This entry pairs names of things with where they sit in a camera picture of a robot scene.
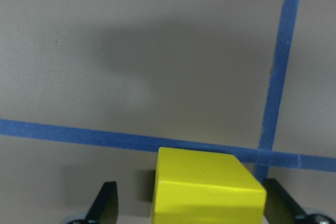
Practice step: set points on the yellow cube block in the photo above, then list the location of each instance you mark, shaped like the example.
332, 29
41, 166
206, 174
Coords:
204, 187

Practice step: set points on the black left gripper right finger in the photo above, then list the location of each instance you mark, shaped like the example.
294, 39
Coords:
280, 207

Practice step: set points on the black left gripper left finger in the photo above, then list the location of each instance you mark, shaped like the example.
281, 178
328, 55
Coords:
105, 207

